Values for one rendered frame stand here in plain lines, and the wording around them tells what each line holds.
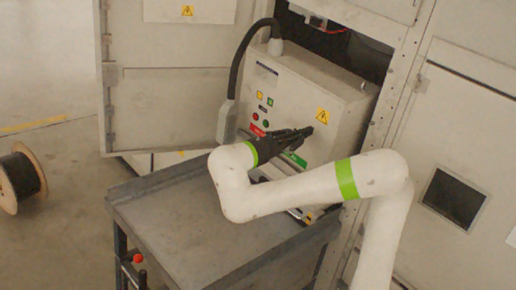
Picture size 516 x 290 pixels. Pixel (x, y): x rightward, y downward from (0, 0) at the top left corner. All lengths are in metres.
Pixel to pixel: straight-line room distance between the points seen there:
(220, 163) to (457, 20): 0.75
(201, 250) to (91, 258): 1.23
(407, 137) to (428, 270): 0.46
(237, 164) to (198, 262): 0.42
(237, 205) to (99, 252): 1.56
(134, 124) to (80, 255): 1.04
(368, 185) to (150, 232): 0.80
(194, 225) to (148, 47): 0.70
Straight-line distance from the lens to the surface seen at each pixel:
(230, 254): 1.55
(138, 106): 1.88
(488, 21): 1.28
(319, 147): 1.53
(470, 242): 1.48
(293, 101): 1.56
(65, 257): 2.71
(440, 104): 1.36
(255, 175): 1.82
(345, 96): 1.45
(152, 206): 1.70
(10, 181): 2.76
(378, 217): 1.30
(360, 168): 1.16
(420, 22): 1.38
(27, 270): 2.70
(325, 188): 1.18
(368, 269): 1.28
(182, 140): 2.01
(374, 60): 2.22
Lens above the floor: 1.99
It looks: 33 degrees down
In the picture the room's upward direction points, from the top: 11 degrees clockwise
